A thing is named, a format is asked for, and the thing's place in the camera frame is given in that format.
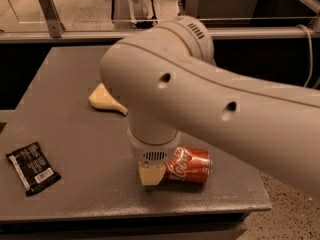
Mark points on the left metal bracket post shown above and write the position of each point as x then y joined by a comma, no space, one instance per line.
54,24

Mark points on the black snack bar wrapper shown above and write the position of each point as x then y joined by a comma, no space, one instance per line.
33,168

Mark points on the red coke can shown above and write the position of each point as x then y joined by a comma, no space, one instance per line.
189,165

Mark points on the yellow sponge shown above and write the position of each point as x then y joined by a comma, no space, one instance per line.
101,99

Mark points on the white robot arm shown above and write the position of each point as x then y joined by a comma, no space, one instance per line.
166,78

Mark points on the horizontal metal rail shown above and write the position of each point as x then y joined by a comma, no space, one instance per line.
237,33

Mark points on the grey table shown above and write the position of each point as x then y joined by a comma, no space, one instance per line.
99,196

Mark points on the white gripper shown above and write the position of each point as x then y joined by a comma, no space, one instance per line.
154,151

